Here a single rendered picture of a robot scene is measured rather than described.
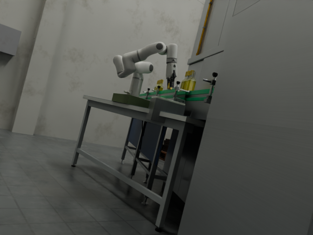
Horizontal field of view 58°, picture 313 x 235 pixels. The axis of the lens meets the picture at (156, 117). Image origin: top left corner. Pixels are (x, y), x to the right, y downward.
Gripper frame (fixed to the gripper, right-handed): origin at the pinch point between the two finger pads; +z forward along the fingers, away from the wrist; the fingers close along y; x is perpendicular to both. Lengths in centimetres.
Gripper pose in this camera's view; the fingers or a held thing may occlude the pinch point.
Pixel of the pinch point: (170, 84)
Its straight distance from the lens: 202.4
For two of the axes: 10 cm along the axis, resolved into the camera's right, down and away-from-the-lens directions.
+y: -3.7, -0.4, 9.3
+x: -9.3, -0.3, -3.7
